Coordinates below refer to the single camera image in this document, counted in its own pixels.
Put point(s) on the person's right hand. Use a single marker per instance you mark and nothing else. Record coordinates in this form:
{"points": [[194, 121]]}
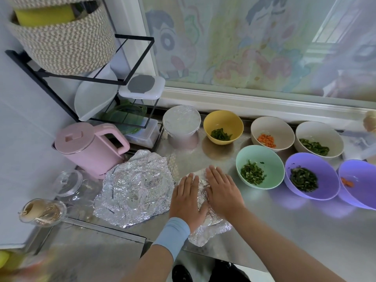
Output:
{"points": [[223, 193]]}

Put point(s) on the person's left hand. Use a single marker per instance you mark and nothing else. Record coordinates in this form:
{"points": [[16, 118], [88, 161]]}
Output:
{"points": [[187, 202]]}

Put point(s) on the foil-covered bowl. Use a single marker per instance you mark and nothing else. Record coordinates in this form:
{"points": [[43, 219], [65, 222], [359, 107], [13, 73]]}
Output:
{"points": [[181, 120], [207, 230]]}

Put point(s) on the mint green bowl chopped greens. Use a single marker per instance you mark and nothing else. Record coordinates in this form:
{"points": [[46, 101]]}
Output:
{"points": [[261, 164]]}

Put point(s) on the stack of aluminium foil sheets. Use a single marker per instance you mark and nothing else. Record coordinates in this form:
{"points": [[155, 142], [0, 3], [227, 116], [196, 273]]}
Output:
{"points": [[134, 188]]}

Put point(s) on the pink bowl with greens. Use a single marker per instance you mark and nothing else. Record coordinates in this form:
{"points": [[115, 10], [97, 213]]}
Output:
{"points": [[182, 141]]}

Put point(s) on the yellow bowl with greens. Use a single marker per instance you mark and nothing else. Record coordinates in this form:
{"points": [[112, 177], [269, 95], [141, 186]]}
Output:
{"points": [[224, 121]]}

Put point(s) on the white bowl carrot pieces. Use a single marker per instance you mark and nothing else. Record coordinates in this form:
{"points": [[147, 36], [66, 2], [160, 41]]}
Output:
{"points": [[273, 129]]}

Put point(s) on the purple bowl chopped greens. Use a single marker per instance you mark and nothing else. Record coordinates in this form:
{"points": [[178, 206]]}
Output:
{"points": [[314, 173]]}

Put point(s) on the beige bowl with greens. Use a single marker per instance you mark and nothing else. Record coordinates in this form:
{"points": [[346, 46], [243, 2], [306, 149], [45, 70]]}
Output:
{"points": [[320, 135]]}

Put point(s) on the purple bowl carrot pieces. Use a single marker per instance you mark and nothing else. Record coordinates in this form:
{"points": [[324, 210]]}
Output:
{"points": [[359, 188]]}

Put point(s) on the person's right forearm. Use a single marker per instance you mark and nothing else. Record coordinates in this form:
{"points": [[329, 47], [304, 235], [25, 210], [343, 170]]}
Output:
{"points": [[282, 252]]}

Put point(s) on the stainless steel countertop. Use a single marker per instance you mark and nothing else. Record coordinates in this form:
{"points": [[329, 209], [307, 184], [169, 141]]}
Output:
{"points": [[305, 226]]}

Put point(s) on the light blue wristband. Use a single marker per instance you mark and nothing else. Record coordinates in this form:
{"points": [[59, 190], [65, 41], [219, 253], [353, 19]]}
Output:
{"points": [[170, 236]]}

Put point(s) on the black left shoe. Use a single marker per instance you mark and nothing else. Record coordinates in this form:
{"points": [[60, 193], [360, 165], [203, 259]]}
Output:
{"points": [[182, 273]]}

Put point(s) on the black trousers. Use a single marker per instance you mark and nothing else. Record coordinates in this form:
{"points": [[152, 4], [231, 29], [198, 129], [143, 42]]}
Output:
{"points": [[229, 272]]}

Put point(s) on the clear plastic box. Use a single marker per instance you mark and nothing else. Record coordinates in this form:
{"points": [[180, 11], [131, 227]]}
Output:
{"points": [[143, 133]]}

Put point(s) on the pink electric kettle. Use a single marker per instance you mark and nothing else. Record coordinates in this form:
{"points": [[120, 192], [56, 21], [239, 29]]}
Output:
{"points": [[82, 146]]}

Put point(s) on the clear glass jar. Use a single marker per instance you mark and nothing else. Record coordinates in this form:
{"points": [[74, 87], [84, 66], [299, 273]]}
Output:
{"points": [[67, 182]]}

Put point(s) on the white plate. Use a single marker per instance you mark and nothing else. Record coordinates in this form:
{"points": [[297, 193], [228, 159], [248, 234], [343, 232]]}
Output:
{"points": [[94, 97]]}

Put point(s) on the window with cartoon film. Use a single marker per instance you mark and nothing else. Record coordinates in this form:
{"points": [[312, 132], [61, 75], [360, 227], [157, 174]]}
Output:
{"points": [[258, 44]]}

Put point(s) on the black metal rack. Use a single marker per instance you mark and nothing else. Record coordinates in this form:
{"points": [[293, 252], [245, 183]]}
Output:
{"points": [[26, 67]]}

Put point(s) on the yellow item in basket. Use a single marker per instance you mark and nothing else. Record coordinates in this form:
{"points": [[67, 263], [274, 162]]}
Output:
{"points": [[44, 15]]}

